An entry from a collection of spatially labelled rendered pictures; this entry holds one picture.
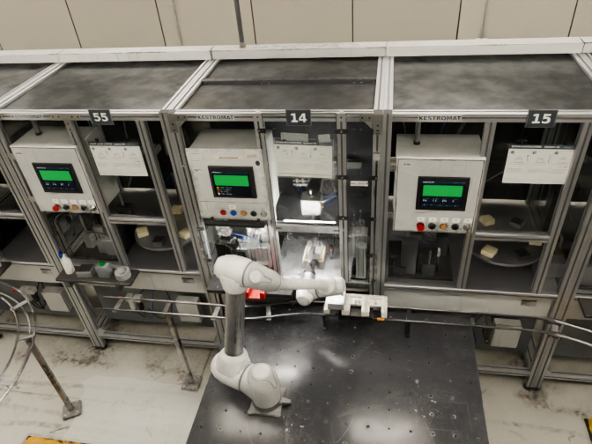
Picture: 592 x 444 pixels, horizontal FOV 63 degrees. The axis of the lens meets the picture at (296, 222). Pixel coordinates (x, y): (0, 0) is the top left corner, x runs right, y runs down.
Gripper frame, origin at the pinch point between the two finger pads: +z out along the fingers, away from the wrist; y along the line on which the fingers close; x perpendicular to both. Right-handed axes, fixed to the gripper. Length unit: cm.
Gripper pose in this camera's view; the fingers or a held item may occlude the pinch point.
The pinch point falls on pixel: (313, 255)
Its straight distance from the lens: 309.4
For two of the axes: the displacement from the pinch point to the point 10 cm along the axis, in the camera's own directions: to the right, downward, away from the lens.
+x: -9.8, -0.3, 1.8
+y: -0.8, -8.0, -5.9
